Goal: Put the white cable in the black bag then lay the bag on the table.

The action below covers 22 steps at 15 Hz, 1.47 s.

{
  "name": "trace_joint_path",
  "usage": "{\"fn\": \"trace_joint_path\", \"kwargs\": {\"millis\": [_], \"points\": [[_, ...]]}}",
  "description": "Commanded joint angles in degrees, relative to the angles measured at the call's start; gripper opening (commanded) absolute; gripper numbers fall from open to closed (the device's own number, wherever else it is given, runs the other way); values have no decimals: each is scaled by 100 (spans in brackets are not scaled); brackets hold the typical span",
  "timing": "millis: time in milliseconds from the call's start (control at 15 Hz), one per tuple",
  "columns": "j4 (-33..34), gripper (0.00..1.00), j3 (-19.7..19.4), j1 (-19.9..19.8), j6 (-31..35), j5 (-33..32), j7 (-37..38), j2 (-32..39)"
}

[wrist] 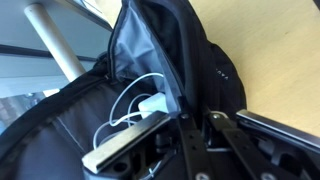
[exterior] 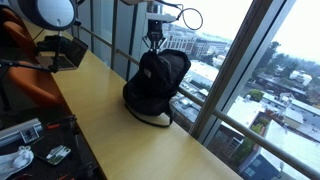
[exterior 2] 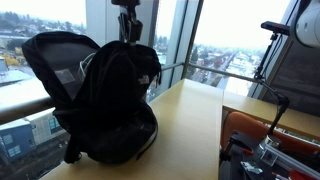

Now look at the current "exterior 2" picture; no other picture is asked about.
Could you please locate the black camera stand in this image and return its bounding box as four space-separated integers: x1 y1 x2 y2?
253 32 291 143

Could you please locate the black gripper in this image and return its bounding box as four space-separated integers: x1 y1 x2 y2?
110 0 144 46

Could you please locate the white charger cable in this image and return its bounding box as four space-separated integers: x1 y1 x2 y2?
78 52 98 82

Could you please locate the slim dark window post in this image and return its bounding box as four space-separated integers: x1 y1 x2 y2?
166 0 205 84

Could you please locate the black stereo camera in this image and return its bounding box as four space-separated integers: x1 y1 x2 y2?
260 20 292 37

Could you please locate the black backpack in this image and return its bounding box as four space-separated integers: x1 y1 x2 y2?
21 30 163 165

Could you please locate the silver aluminium rail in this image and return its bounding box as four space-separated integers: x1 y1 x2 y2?
254 135 320 180

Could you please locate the black clamp with red handle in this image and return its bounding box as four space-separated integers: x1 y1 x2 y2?
219 129 255 163

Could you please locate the grey window column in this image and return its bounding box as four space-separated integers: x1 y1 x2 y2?
85 0 160 64

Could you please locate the small red object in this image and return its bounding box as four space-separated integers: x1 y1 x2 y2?
288 168 309 180

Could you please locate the metal window handrail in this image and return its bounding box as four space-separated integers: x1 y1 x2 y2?
0 61 185 126
184 62 263 84

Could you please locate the orange chair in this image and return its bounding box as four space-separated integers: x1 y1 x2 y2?
219 111 320 159

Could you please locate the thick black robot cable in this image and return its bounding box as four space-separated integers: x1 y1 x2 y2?
288 0 313 41

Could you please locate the small clear plastic item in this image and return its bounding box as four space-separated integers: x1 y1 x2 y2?
240 161 264 176

